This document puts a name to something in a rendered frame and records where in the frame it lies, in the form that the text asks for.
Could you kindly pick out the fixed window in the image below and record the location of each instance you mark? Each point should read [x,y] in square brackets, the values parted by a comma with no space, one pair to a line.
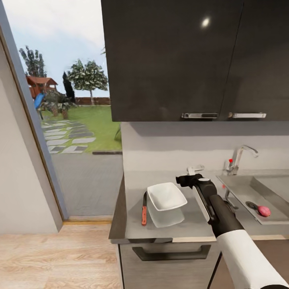
[56,53]

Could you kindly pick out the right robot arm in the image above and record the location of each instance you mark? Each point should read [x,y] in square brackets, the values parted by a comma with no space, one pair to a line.
[248,267]

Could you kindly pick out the bowl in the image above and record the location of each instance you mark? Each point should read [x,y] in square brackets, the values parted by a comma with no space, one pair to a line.
[166,196]

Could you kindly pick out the dishwasher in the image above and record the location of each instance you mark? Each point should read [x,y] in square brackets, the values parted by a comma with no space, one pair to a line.
[169,265]

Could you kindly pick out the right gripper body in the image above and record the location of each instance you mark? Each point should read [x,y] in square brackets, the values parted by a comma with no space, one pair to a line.
[185,180]

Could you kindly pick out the cabinet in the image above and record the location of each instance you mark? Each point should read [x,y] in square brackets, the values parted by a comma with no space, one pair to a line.
[197,60]

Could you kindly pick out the vidalia onion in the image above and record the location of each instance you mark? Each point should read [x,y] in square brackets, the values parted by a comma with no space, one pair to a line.
[264,211]

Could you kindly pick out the drop in sink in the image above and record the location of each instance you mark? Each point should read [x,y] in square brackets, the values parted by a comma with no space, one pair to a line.
[271,191]

